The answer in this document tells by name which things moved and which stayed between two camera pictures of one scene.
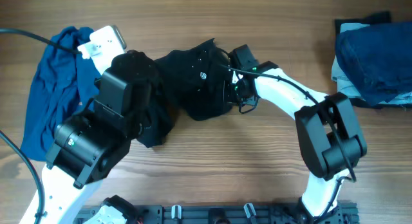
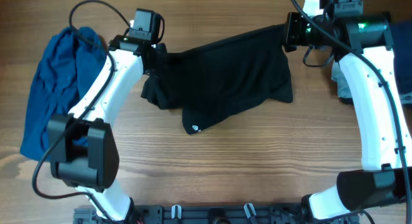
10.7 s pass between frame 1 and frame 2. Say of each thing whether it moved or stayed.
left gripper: moved
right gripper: moved
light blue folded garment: stayed
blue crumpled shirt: stayed
